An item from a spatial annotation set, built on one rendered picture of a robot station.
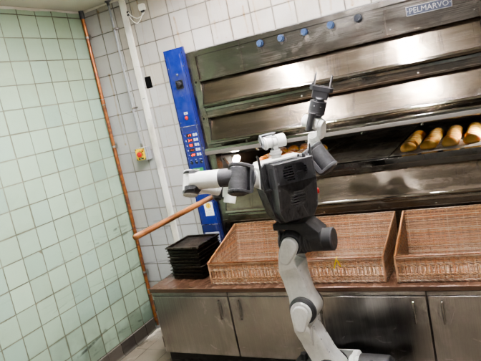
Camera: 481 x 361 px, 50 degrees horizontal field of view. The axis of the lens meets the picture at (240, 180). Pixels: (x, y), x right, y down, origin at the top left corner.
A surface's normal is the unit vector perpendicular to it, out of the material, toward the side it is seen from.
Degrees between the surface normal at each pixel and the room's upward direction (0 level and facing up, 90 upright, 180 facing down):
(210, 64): 90
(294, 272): 114
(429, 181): 70
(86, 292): 90
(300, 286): 90
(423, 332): 90
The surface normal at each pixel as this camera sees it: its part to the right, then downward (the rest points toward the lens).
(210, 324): -0.44, 0.23
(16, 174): 0.88, -0.11
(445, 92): -0.47, -0.11
